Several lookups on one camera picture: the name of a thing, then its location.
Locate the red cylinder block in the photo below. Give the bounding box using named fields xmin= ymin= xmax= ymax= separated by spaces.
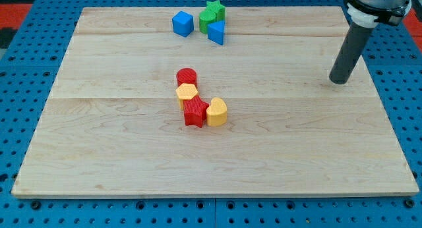
xmin=175 ymin=67 xmax=197 ymax=87

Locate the red star block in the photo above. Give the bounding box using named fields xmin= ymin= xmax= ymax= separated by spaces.
xmin=183 ymin=96 xmax=209 ymax=128

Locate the blue triangle block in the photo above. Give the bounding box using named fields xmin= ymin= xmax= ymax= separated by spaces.
xmin=207 ymin=20 xmax=226 ymax=45

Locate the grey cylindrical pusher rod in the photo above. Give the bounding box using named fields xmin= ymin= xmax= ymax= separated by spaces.
xmin=329 ymin=22 xmax=374 ymax=84

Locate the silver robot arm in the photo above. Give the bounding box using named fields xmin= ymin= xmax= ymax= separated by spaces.
xmin=344 ymin=0 xmax=411 ymax=28

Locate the green cylinder block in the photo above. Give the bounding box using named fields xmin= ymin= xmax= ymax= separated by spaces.
xmin=198 ymin=9 xmax=216 ymax=34

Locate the green star block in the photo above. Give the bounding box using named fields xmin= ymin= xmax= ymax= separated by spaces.
xmin=206 ymin=0 xmax=226 ymax=21

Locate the yellow hexagon block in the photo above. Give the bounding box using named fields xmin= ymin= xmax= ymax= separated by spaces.
xmin=175 ymin=83 xmax=198 ymax=111

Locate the blue cube block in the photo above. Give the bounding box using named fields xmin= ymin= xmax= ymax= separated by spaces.
xmin=172 ymin=11 xmax=194 ymax=38

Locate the wooden board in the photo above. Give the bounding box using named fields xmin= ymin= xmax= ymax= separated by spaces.
xmin=12 ymin=7 xmax=419 ymax=199

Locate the yellow heart block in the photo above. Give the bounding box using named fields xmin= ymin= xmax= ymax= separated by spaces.
xmin=206 ymin=98 xmax=227 ymax=127

